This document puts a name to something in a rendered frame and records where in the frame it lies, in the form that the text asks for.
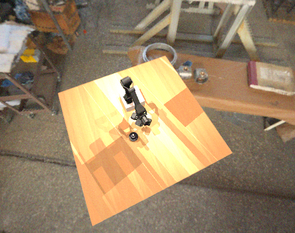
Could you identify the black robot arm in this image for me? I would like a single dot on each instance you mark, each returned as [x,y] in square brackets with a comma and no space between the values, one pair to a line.
[131,96]

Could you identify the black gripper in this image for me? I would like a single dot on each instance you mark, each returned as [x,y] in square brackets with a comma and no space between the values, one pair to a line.
[134,117]

